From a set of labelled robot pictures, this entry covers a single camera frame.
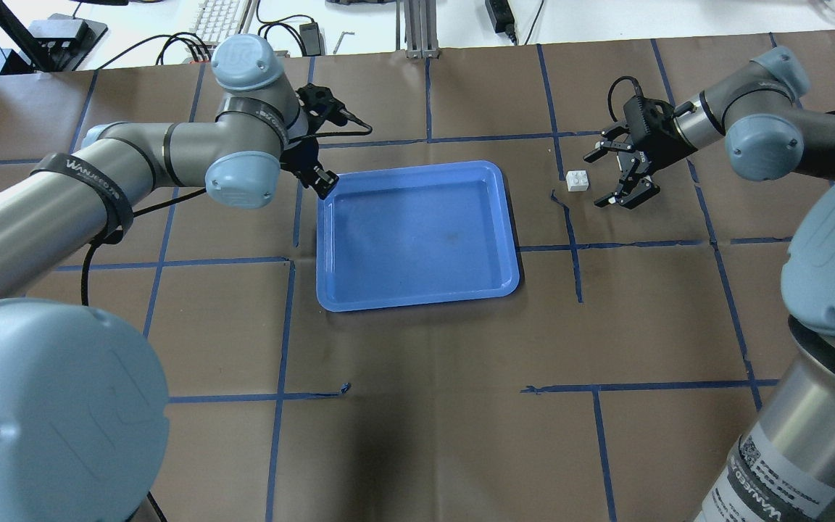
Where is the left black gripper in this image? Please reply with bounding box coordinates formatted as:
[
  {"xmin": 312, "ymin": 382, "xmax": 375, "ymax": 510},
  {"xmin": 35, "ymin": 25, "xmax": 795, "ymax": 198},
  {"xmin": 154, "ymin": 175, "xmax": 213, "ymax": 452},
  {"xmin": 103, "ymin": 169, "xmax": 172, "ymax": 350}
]
[{"xmin": 281, "ymin": 83, "xmax": 350, "ymax": 199}]

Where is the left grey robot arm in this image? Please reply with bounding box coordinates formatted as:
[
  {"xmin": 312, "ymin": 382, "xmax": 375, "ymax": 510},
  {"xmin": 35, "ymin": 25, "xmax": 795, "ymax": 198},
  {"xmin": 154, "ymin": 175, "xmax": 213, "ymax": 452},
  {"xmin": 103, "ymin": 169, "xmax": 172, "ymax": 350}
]
[{"xmin": 0, "ymin": 34, "xmax": 354, "ymax": 521}]

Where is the black power adapter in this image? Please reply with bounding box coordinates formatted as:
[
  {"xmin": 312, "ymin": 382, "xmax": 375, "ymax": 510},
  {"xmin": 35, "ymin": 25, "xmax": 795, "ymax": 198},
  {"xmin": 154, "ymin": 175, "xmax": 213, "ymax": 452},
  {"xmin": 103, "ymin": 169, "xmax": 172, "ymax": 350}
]
[{"xmin": 298, "ymin": 21, "xmax": 324, "ymax": 57}]

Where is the black monitor stand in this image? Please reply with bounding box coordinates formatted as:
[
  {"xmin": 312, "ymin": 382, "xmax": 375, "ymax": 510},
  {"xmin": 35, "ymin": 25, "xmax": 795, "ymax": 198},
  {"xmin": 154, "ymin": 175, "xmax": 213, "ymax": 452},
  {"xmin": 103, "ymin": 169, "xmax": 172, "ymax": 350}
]
[{"xmin": 0, "ymin": 1, "xmax": 107, "ymax": 73}]

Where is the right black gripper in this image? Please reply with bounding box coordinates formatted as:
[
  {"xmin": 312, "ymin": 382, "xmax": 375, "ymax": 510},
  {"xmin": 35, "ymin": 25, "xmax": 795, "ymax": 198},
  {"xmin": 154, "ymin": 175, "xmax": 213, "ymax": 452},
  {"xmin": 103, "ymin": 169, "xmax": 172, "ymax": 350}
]
[{"xmin": 583, "ymin": 96, "xmax": 679, "ymax": 210}]

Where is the white block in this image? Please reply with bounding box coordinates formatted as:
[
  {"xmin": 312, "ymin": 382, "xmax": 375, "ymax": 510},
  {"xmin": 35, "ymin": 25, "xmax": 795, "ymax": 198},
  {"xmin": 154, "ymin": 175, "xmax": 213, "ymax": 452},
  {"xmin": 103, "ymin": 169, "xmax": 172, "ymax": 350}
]
[{"xmin": 565, "ymin": 170, "xmax": 590, "ymax": 193}]

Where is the silver hex key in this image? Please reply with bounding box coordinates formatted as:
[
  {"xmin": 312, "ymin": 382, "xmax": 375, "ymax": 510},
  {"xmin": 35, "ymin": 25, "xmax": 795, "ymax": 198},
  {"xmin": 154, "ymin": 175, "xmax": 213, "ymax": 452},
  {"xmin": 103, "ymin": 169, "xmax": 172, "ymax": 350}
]
[{"xmin": 331, "ymin": 30, "xmax": 357, "ymax": 55}]

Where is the black power brick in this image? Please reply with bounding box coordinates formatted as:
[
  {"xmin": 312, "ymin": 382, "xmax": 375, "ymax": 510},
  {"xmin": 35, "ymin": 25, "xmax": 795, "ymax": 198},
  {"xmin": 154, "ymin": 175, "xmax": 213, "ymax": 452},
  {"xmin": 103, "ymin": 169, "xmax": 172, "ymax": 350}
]
[{"xmin": 483, "ymin": 0, "xmax": 518, "ymax": 44}]

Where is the white keyboard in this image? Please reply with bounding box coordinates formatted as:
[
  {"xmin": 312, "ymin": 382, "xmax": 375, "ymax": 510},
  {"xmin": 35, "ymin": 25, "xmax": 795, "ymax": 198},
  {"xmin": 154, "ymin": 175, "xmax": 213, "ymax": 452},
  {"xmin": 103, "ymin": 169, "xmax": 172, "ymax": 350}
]
[{"xmin": 188, "ymin": 1, "xmax": 252, "ymax": 46}]

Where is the blue plastic tray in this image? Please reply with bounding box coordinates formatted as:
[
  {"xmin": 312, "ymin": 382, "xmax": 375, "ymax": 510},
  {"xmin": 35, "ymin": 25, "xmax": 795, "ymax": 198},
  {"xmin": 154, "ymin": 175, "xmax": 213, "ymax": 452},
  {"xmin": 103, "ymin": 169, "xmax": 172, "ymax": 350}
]
[{"xmin": 316, "ymin": 161, "xmax": 520, "ymax": 312}]

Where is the aluminium frame post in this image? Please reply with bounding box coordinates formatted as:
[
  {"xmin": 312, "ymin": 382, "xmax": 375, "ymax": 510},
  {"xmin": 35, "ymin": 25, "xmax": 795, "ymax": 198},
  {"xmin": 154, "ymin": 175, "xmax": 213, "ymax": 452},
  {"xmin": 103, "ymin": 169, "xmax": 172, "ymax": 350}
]
[{"xmin": 401, "ymin": 0, "xmax": 440, "ymax": 59}]

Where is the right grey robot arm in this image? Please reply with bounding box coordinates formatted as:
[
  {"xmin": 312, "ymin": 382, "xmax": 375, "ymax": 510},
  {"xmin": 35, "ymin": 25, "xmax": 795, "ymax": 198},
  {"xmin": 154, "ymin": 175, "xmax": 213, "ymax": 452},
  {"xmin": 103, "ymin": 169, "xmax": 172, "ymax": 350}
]
[{"xmin": 584, "ymin": 46, "xmax": 835, "ymax": 521}]

